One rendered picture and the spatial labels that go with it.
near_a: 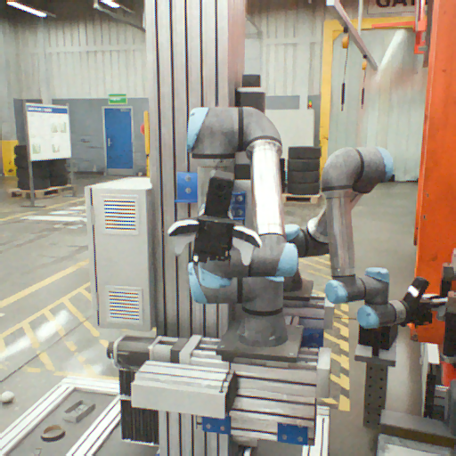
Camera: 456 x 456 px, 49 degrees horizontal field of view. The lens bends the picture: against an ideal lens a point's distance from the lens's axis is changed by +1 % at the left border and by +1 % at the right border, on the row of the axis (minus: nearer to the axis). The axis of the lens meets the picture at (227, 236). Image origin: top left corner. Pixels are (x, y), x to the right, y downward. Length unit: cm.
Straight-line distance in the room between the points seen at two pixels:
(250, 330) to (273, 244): 37
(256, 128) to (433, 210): 107
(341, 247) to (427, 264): 70
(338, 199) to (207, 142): 48
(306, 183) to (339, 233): 839
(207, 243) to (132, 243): 72
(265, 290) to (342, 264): 31
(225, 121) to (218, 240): 47
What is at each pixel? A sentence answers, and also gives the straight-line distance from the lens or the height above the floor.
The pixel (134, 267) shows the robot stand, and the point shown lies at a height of 98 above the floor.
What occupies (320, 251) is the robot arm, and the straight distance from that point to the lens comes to 192.
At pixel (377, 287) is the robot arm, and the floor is 92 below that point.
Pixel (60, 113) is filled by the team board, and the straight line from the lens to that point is 1086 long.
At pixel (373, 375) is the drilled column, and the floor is 27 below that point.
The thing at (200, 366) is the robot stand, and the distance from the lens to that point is 148.
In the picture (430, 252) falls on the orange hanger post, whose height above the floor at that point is 92.
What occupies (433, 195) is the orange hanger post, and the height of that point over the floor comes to 115.
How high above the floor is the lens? 140
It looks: 12 degrees down
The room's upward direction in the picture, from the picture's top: straight up
